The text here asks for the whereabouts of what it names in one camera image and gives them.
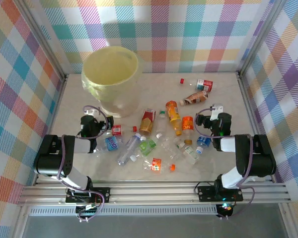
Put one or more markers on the clear cola bottle red label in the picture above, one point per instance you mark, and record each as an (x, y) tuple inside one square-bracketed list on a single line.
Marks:
[(116, 130)]

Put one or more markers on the orange label bottle white letters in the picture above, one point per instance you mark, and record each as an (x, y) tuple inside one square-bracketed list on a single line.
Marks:
[(188, 124)]

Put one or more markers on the clear bottle blue purple label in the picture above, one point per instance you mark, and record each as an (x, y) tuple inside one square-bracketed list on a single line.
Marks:
[(111, 144)]

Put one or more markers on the brown label bottle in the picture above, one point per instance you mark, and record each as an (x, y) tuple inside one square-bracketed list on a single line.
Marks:
[(197, 97)]

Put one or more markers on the orange juice bottle yellow label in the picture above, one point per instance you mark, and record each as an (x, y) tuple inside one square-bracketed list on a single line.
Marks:
[(173, 112)]

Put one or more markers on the plain clear water bottle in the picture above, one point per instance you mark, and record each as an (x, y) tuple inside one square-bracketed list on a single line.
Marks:
[(126, 151)]

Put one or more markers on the clear bottle red white label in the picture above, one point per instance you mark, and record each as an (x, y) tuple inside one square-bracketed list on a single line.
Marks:
[(206, 85)]

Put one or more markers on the red and tan label bottle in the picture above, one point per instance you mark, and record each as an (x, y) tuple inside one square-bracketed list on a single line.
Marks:
[(147, 121)]

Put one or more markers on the clear bottle green cap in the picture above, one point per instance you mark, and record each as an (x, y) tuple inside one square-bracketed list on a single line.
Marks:
[(161, 122)]

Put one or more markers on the green label bottle white cap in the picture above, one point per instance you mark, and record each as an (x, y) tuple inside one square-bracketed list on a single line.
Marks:
[(146, 146)]

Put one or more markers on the crushed bottle orange label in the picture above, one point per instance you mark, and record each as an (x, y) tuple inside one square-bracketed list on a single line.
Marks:
[(156, 164)]

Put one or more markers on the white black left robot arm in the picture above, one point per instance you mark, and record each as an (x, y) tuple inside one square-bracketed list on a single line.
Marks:
[(52, 158)]

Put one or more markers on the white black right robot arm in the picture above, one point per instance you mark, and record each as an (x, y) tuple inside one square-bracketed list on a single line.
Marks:
[(258, 158)]

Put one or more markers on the cream plastic bin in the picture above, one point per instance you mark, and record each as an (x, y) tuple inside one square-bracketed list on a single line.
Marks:
[(119, 109)]

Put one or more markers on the black controller board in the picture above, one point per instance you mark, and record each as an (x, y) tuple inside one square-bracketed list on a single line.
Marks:
[(88, 210), (226, 208)]

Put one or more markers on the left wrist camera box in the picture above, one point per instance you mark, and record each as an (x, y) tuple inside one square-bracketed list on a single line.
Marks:
[(92, 112)]

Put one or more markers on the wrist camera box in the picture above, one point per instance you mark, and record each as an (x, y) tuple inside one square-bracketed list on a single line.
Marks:
[(92, 112), (217, 109)]

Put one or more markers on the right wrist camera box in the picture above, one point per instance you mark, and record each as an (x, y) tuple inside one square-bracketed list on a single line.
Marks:
[(217, 109)]

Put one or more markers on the aluminium side rail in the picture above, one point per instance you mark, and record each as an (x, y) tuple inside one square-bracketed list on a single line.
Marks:
[(57, 104), (250, 111)]

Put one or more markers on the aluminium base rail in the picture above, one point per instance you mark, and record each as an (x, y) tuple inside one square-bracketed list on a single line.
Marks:
[(151, 193)]

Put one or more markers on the aluminium frame post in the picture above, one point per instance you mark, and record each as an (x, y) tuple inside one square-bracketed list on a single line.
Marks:
[(260, 37), (45, 41)]

